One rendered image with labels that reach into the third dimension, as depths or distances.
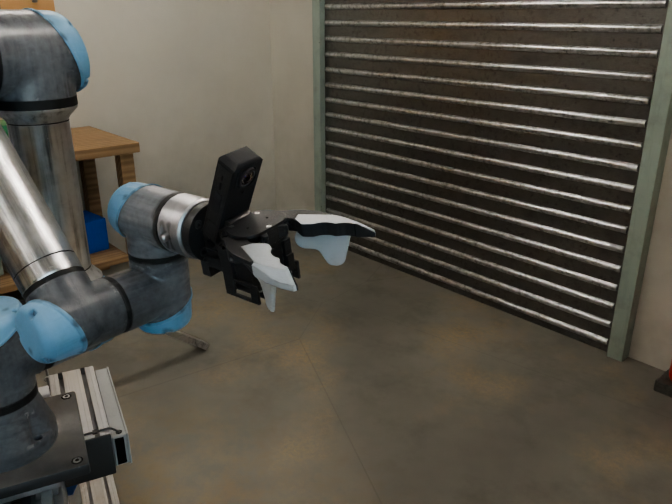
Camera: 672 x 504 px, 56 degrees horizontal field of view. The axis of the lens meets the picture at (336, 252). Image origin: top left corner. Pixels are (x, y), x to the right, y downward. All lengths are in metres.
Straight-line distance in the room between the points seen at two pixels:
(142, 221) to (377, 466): 1.64
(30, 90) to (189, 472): 1.60
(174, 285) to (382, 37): 2.95
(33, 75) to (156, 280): 0.34
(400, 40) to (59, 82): 2.72
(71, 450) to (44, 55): 0.59
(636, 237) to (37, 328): 2.50
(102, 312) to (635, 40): 2.44
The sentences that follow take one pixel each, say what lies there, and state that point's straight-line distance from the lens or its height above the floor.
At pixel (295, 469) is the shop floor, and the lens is 2.28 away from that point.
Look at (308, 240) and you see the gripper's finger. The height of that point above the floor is 1.22.
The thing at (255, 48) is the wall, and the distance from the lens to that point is 4.44.
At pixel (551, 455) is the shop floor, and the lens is 2.45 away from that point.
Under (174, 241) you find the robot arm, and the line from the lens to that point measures 0.76.
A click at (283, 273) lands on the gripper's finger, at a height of 1.23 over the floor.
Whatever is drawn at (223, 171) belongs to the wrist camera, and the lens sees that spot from 0.66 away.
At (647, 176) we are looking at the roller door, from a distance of 2.83.
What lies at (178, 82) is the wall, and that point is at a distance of 4.15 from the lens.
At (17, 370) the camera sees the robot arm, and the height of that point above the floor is 0.97.
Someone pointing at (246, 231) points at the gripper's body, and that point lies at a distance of 0.67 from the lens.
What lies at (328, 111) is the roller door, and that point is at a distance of 4.04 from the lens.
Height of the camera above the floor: 1.46
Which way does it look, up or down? 21 degrees down
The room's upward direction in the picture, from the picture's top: straight up
